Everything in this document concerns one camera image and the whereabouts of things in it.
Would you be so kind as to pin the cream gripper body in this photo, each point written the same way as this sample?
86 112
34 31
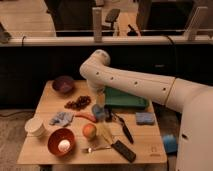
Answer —
100 99

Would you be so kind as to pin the bunch of dark grapes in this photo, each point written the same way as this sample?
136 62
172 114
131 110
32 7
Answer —
80 103

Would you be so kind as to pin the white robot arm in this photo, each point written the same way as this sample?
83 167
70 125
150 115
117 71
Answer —
193 100

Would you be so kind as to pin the small blue cup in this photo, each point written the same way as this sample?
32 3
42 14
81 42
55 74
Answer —
98 112

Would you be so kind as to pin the white paper cup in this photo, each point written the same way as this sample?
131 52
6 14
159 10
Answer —
35 126

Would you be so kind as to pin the green plastic tray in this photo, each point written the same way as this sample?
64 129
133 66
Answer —
115 98

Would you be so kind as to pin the orange carrot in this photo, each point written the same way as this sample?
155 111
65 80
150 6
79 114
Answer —
86 116

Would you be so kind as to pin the orange fruit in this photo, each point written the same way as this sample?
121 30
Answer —
89 131

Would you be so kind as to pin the purple bowl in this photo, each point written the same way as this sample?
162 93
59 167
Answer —
63 84

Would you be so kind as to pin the blue sponge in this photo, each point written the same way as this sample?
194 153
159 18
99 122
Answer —
144 118

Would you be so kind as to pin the black remote control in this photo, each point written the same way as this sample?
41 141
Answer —
122 149

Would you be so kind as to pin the red bowl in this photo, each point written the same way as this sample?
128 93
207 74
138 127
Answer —
56 137

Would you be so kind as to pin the white egg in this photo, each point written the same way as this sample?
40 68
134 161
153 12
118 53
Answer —
64 145

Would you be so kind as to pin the black office chair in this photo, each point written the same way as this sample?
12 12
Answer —
111 18

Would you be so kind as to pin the black handled knife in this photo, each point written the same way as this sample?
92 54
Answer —
125 129

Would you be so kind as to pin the white horizontal rail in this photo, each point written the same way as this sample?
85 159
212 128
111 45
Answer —
105 41

